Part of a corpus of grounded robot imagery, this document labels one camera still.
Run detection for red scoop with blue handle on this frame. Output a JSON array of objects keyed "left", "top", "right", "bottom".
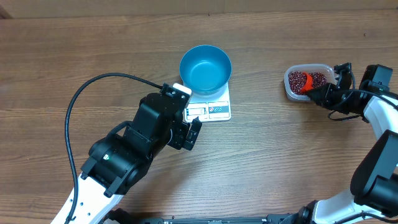
[{"left": 300, "top": 72, "right": 313, "bottom": 93}]

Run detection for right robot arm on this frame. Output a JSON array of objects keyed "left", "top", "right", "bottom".
[{"left": 277, "top": 62, "right": 397, "bottom": 223}]

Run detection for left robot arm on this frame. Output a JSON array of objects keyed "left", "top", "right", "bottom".
[{"left": 53, "top": 90, "right": 201, "bottom": 223}]

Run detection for white digital kitchen scale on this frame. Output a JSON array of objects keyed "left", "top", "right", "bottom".
[{"left": 183, "top": 84, "right": 231, "bottom": 123}]

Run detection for blue round bowl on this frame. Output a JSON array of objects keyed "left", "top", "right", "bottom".
[{"left": 179, "top": 45, "right": 233, "bottom": 95}]

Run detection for clear plastic food container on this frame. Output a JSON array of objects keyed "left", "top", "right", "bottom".
[{"left": 284, "top": 63, "right": 338, "bottom": 101}]

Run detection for red beans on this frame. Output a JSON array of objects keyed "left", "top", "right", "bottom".
[{"left": 288, "top": 71, "right": 327, "bottom": 95}]

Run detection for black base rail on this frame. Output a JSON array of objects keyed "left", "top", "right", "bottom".
[{"left": 99, "top": 208, "right": 298, "bottom": 224}]

